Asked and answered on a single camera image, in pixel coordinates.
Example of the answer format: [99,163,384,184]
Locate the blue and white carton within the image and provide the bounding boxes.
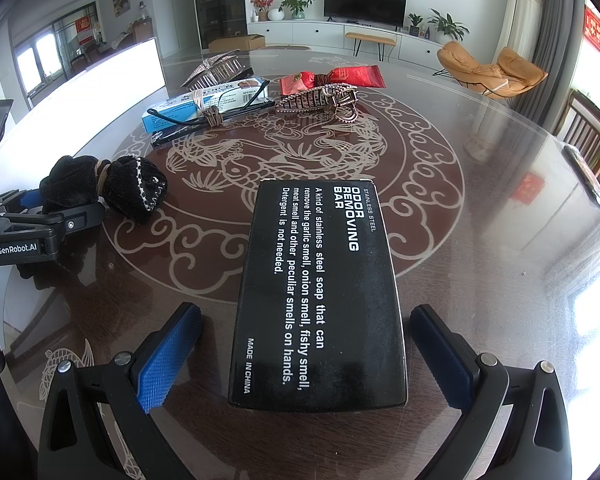
[141,77,270,134]

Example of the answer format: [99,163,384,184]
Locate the dark display cabinet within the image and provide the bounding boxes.
[189,0,246,54]

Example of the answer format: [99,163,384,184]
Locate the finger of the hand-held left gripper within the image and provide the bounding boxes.
[0,201,106,242]
[0,188,44,214]

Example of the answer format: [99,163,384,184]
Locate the wooden chair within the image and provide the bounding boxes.
[564,88,600,172]

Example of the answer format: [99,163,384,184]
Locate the orange lounge chair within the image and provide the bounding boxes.
[436,41,549,102]

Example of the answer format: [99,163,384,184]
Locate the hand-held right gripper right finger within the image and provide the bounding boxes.
[410,304,571,480]

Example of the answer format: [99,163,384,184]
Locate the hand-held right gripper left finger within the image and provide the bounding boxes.
[37,302,203,480]

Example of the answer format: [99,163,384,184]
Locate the black television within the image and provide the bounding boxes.
[323,0,409,29]

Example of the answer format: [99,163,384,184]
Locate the red door poster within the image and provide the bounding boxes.
[74,15,94,46]

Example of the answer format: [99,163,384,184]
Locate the white curtain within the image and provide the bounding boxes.
[492,0,546,62]

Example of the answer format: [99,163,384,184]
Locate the green potted plant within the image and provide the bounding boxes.
[278,0,316,20]

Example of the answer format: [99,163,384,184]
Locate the bronze claw hair clip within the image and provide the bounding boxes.
[274,83,362,124]

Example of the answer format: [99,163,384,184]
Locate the silver star hair clip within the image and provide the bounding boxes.
[180,48,244,89]

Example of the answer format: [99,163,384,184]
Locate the grey curtain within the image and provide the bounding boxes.
[510,0,587,127]

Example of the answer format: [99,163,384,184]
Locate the red flowers in vase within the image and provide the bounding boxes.
[249,0,279,21]

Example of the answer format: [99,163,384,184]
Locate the black box with white print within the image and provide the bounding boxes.
[228,178,409,409]

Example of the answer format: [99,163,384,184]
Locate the brown patterned desktop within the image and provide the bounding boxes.
[0,42,600,480]

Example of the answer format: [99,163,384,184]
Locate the black velvet scrunchie bundle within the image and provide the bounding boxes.
[39,155,169,226]

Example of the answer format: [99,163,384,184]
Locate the wooden bench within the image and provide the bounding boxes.
[344,32,397,54]

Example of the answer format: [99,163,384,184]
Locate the white television cabinet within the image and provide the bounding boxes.
[246,17,444,64]

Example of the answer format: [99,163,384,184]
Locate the black eyeglasses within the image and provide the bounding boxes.
[149,77,277,149]

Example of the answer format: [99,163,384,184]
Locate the large leafy potted plant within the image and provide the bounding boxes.
[426,8,470,44]

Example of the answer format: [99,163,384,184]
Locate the red wall hanging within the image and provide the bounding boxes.
[582,3,600,54]

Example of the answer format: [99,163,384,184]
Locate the cardboard box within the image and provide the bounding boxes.
[208,33,266,54]

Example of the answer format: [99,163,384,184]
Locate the white door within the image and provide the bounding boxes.
[167,0,194,59]

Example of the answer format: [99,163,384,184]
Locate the red snack packet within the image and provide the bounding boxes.
[281,72,317,96]
[329,65,383,87]

